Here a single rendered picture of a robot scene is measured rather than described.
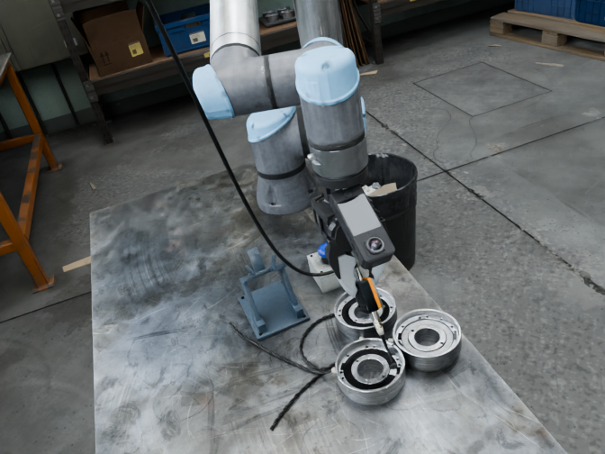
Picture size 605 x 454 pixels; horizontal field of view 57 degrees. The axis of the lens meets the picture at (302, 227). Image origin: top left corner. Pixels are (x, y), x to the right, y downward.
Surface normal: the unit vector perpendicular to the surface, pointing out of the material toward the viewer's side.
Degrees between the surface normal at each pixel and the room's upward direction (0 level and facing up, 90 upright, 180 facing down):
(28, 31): 90
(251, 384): 0
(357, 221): 31
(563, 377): 0
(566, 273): 0
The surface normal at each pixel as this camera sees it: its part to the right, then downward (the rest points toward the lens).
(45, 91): 0.33, 0.48
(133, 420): -0.17, -0.82
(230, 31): -0.07, -0.54
